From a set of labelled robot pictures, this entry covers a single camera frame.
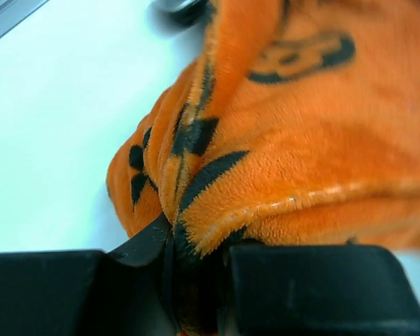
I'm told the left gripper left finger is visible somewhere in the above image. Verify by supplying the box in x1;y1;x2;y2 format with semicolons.
0;215;179;335

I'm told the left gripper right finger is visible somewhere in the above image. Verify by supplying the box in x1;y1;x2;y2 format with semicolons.
218;244;420;335

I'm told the orange black patterned cloth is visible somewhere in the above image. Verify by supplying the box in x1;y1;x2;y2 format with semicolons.
106;0;420;260

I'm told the aluminium table frame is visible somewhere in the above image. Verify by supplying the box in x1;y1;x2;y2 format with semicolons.
0;0;48;38

